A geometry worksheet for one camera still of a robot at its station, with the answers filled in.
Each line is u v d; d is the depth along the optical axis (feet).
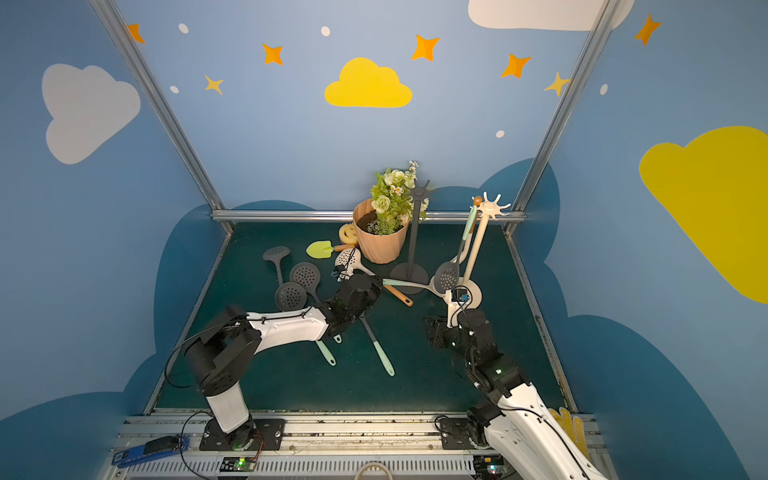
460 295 2.22
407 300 3.23
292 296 3.22
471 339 1.82
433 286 3.05
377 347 2.91
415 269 3.44
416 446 2.44
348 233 3.78
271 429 2.47
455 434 2.44
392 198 3.04
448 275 3.01
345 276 2.62
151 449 2.25
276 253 3.54
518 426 1.59
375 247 3.29
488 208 2.35
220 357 1.55
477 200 2.40
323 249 3.75
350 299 2.23
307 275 3.42
